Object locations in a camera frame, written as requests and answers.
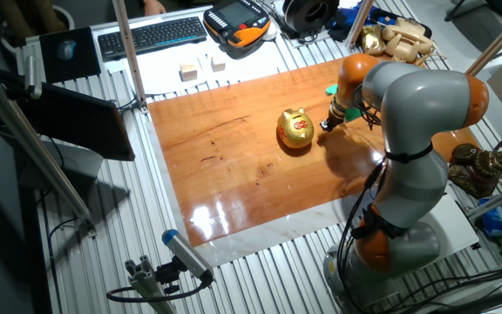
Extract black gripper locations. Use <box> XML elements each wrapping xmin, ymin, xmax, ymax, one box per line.
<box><xmin>319</xmin><ymin>111</ymin><xmax>343</xmax><ymax>133</ymax></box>

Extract white round object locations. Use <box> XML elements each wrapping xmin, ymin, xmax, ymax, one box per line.
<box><xmin>261</xmin><ymin>20</ymin><xmax>278</xmax><ymax>43</ymax></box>

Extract person hand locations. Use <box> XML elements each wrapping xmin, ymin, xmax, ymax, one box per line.
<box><xmin>143</xmin><ymin>0</ymin><xmax>167</xmax><ymax>17</ymax></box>

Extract golden piggy bank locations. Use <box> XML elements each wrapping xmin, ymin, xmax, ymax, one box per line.
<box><xmin>275</xmin><ymin>107</ymin><xmax>315</xmax><ymax>150</ymax></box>

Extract gold foil bag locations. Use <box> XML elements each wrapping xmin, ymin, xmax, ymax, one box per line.
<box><xmin>359</xmin><ymin>24</ymin><xmax>387</xmax><ymax>57</ymax></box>

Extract wood grain table mat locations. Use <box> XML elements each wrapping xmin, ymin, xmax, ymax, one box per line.
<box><xmin>147</xmin><ymin>55</ymin><xmax>481</xmax><ymax>249</ymax></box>

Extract blue bag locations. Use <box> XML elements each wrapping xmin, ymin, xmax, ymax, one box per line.
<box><xmin>327</xmin><ymin>3</ymin><xmax>398</xmax><ymax>43</ymax></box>

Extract black filament spool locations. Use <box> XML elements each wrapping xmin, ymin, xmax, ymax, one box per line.
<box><xmin>282</xmin><ymin>0</ymin><xmax>341</xmax><ymax>36</ymax></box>

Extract cream vintage telephone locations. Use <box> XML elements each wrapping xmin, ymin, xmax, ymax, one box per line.
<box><xmin>380</xmin><ymin>17</ymin><xmax>436</xmax><ymax>66</ymax></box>

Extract black orange teach pendant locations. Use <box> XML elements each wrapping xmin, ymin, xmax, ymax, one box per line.
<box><xmin>202</xmin><ymin>0</ymin><xmax>272</xmax><ymax>49</ymax></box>

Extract white flat panel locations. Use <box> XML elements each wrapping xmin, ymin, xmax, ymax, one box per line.
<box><xmin>403</xmin><ymin>193</ymin><xmax>481</xmax><ymax>267</ymax></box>

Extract white paper sheets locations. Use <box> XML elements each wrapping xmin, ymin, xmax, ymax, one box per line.
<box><xmin>102</xmin><ymin>41</ymin><xmax>295</xmax><ymax>96</ymax></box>

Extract blue tissue pack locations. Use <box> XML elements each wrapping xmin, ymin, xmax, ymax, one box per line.
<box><xmin>477</xmin><ymin>196</ymin><xmax>502</xmax><ymax>238</ymax></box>

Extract black keyboard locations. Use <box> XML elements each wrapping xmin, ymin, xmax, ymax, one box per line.
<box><xmin>97</xmin><ymin>16</ymin><xmax>208</xmax><ymax>62</ymax></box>

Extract black chair base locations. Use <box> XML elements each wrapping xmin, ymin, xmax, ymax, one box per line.
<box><xmin>444</xmin><ymin>0</ymin><xmax>502</xmax><ymax>44</ymax></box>

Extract black laptop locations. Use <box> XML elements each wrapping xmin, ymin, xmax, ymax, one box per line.
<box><xmin>0</xmin><ymin>80</ymin><xmax>137</xmax><ymax>162</ymax></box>

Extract black mouse pad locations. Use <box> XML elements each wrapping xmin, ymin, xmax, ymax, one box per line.
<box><xmin>38</xmin><ymin>26</ymin><xmax>102</xmax><ymax>84</ymax></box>

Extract grey computer mouse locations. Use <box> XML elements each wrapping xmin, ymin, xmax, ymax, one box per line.
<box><xmin>57</xmin><ymin>38</ymin><xmax>78</xmax><ymax>61</ymax></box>

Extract white rimmed round bin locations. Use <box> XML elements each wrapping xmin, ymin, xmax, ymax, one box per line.
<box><xmin>37</xmin><ymin>3</ymin><xmax>76</xmax><ymax>34</ymax></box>

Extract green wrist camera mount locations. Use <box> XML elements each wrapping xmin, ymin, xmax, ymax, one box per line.
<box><xmin>324</xmin><ymin>82</ymin><xmax>364</xmax><ymax>123</ymax></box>

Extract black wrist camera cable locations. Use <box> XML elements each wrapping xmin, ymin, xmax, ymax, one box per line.
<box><xmin>351</xmin><ymin>85</ymin><xmax>383</xmax><ymax>131</ymax></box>

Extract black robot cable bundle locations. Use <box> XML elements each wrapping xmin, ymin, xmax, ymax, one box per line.
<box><xmin>336</xmin><ymin>160</ymin><xmax>387</xmax><ymax>306</ymax></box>

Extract aluminium frame post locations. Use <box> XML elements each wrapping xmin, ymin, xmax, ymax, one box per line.
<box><xmin>464</xmin><ymin>2</ymin><xmax>502</xmax><ymax>78</ymax></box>
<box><xmin>111</xmin><ymin>0</ymin><xmax>150</xmax><ymax>114</ymax></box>
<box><xmin>345</xmin><ymin>0</ymin><xmax>375</xmax><ymax>48</ymax></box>

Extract aluminium frame beam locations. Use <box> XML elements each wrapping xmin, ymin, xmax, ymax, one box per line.
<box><xmin>466</xmin><ymin>178</ymin><xmax>502</xmax><ymax>222</ymax></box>
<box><xmin>0</xmin><ymin>60</ymin><xmax>98</xmax><ymax>239</ymax></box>

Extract silver camera blue cap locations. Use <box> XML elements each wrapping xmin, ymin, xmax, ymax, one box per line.
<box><xmin>161</xmin><ymin>229</ymin><xmax>215</xmax><ymax>284</ymax></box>

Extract black floor cables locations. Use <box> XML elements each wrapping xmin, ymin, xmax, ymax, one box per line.
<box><xmin>381</xmin><ymin>265</ymin><xmax>502</xmax><ymax>314</ymax></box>

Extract aluminium camera bracket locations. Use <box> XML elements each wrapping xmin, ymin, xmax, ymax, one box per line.
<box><xmin>124</xmin><ymin>255</ymin><xmax>182</xmax><ymax>314</ymax></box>

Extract small silver camera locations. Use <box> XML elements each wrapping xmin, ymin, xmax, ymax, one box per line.
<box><xmin>24</xmin><ymin>54</ymin><xmax>43</xmax><ymax>100</ymax></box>

